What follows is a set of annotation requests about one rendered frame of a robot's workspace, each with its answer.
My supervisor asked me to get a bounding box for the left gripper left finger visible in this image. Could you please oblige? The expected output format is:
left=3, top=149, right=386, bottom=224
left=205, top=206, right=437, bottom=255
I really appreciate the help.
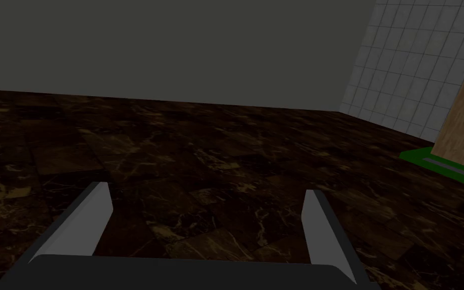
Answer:
left=28, top=181, right=114, bottom=264

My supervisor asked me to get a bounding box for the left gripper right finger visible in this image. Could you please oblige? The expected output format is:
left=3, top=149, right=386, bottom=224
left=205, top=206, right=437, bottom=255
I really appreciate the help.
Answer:
left=301, top=189, right=371, bottom=285

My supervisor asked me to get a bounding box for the green mat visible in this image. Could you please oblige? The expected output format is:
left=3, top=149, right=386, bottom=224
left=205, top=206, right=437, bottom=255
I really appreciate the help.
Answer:
left=399, top=147, right=464, bottom=193

